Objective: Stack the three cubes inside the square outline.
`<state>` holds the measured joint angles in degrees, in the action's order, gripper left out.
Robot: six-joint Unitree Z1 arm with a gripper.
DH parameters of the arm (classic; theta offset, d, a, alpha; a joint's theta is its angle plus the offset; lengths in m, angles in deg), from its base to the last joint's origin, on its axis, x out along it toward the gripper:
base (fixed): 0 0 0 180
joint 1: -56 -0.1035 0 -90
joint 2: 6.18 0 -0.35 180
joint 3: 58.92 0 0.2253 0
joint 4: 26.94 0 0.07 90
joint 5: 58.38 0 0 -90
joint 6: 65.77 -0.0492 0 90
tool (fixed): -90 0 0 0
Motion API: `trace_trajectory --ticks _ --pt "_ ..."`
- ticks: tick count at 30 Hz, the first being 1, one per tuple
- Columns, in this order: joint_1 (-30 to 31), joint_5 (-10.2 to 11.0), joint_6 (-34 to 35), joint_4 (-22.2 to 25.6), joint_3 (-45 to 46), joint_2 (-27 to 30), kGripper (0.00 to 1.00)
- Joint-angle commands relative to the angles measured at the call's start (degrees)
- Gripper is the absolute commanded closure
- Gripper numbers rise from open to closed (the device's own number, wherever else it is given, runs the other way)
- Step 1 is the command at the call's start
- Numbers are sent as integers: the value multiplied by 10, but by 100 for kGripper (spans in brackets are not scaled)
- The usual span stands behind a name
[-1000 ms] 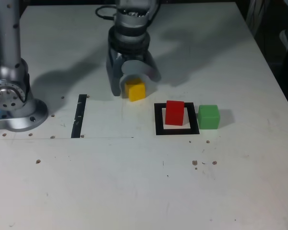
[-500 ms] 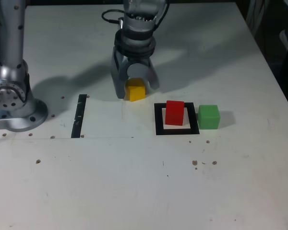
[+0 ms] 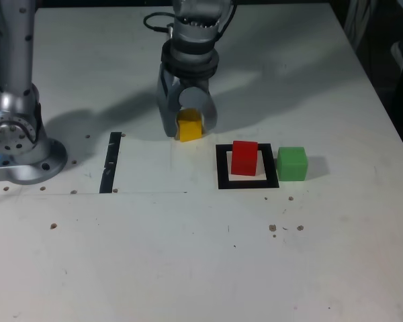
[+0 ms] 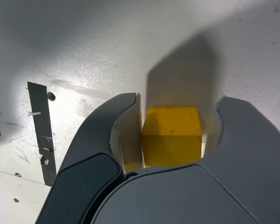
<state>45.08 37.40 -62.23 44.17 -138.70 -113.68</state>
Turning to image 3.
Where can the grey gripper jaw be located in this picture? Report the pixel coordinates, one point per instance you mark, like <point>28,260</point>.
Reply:
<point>166,104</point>
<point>196,98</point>

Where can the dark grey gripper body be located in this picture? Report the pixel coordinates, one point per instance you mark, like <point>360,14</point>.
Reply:
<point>194,83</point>

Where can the yellow cube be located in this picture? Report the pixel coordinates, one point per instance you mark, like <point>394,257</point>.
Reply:
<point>189,129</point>

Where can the red cube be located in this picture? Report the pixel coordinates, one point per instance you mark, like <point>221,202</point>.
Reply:
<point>243,159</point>

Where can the green cube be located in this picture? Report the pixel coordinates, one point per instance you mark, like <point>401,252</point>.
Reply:
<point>292,164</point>

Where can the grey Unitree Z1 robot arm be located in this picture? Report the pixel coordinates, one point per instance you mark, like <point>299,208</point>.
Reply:
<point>13,50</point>

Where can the black tape square outline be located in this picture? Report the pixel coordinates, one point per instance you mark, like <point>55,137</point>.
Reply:
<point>221,167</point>

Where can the black tape strip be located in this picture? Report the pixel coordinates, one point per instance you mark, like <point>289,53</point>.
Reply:
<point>109,167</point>

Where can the pale ribbed background object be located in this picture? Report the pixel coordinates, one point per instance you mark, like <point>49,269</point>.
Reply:
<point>359,20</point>

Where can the white background object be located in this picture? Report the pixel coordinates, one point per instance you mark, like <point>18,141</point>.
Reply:
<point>395,55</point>

